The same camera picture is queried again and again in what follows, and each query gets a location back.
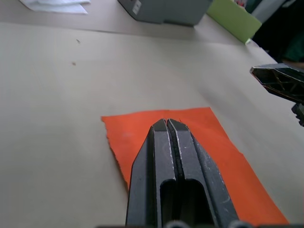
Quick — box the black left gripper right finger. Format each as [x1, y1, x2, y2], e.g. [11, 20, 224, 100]
[167, 118, 240, 226]

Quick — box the orange sheet of paper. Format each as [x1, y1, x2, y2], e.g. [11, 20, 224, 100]
[101, 106, 291, 225]

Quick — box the light green flat board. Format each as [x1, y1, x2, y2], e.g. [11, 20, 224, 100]
[206, 0, 263, 45]

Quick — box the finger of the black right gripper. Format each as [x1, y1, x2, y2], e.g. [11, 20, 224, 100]
[249, 62, 304, 104]
[291, 103, 304, 127]

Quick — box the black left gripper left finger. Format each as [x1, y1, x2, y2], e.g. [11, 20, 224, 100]
[125, 118, 178, 226]

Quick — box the grey plastic box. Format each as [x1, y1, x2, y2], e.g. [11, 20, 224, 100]
[117, 0, 213, 27]

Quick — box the white paper sheet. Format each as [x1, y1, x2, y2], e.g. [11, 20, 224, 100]
[19, 0, 92, 16]

